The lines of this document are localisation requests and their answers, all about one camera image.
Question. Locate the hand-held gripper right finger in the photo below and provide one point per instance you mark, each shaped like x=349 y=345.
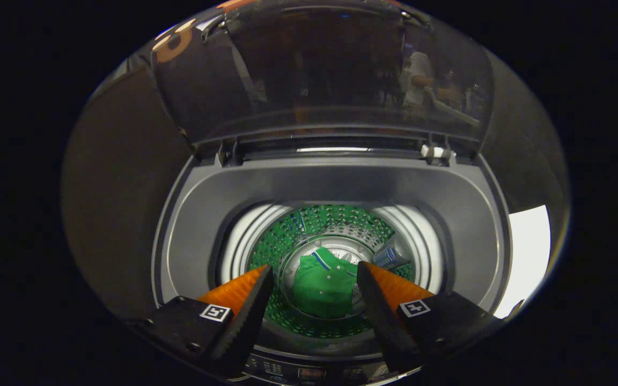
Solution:
x=384 y=321

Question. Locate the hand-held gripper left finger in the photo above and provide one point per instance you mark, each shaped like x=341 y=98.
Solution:
x=244 y=321

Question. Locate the green polo shirt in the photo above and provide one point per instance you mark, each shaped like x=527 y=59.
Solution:
x=322 y=289

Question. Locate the grey washing machine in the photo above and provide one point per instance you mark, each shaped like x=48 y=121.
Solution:
x=341 y=182

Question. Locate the dark transparent washing machine lid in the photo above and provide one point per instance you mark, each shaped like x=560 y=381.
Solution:
x=314 y=69

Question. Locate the white table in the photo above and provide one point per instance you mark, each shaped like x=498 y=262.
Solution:
x=526 y=252

